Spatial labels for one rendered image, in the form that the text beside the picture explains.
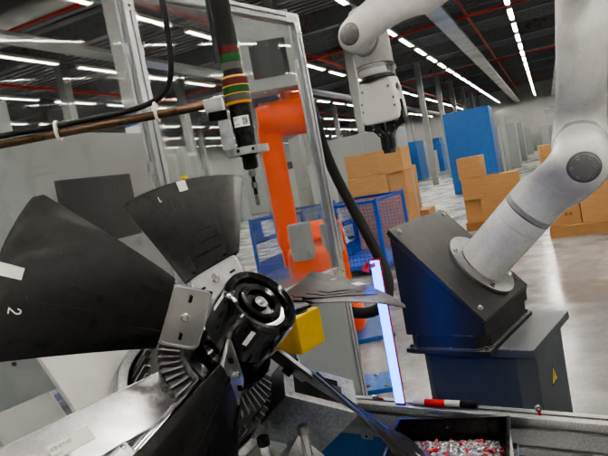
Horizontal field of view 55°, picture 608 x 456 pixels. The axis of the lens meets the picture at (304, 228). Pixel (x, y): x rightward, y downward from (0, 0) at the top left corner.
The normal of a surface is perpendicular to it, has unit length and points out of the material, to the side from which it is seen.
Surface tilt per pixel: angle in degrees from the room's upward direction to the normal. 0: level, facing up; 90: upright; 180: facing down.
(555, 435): 90
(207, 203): 40
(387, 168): 90
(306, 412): 124
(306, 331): 90
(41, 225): 70
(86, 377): 50
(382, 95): 90
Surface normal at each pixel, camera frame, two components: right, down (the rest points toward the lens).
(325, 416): 0.11, 0.62
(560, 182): -0.66, 0.67
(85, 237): 0.45, -0.29
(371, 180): -0.40, 0.15
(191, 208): -0.11, -0.67
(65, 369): 0.50, -0.71
